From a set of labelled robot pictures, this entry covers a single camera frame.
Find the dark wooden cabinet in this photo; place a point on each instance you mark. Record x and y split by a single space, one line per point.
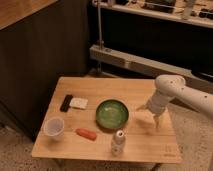
34 54

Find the clear plastic cup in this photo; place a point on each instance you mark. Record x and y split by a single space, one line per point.
54 128

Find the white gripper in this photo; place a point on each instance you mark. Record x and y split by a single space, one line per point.
156 104

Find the black rectangular remote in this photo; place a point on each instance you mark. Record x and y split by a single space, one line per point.
65 105

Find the metal shelf rack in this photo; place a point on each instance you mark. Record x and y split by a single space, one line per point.
152 43

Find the orange carrot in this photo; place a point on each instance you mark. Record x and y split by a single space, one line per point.
86 134

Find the white plastic bottle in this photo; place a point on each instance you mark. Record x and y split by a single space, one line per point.
118 143

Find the wooden table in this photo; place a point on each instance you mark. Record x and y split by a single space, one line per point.
144 143

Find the green ceramic bowl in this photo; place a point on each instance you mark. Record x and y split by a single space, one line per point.
112 114

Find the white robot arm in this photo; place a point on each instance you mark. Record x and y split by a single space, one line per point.
169 87

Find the white sponge block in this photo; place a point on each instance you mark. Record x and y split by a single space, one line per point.
79 103

